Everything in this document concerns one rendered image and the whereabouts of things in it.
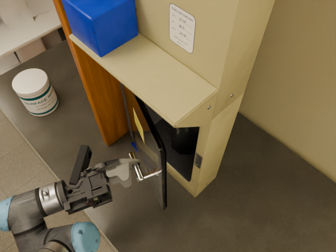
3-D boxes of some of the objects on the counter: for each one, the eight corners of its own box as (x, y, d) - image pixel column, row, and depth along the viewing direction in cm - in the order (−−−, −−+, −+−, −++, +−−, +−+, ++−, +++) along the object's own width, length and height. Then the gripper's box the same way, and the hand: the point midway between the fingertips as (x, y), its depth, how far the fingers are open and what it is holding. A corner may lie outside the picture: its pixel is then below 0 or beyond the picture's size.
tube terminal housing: (179, 104, 123) (191, -129, 59) (240, 153, 110) (341, -78, 46) (134, 140, 113) (90, -94, 49) (195, 198, 100) (244, -16, 36)
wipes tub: (48, 87, 128) (35, 62, 116) (65, 104, 123) (53, 80, 111) (21, 104, 123) (5, 79, 111) (37, 122, 118) (22, 99, 105)
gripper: (71, 219, 76) (148, 189, 80) (59, 206, 67) (146, 174, 72) (65, 189, 80) (138, 163, 85) (53, 174, 72) (135, 146, 76)
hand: (134, 161), depth 79 cm, fingers closed, pressing on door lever
